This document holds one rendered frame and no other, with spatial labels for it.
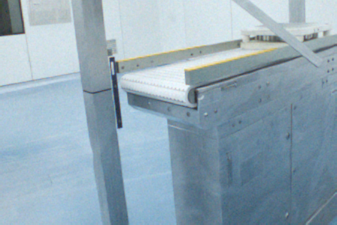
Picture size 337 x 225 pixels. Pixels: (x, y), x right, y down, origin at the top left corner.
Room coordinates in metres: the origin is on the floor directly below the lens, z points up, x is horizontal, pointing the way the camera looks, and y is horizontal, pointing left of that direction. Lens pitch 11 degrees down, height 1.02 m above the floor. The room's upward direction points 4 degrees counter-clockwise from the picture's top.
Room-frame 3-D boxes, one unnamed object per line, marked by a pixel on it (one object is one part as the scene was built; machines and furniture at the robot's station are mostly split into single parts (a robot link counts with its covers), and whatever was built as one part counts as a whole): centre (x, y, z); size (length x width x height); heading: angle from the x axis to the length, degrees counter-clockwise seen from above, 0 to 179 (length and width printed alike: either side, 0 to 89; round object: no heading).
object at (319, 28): (1.19, -0.39, 0.92); 0.25 x 0.24 x 0.02; 42
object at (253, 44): (1.19, -0.39, 0.87); 0.24 x 0.24 x 0.02; 42
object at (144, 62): (1.30, -0.32, 0.88); 1.32 x 0.02 x 0.03; 132
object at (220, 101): (1.21, -0.42, 0.80); 1.30 x 0.29 x 0.10; 132
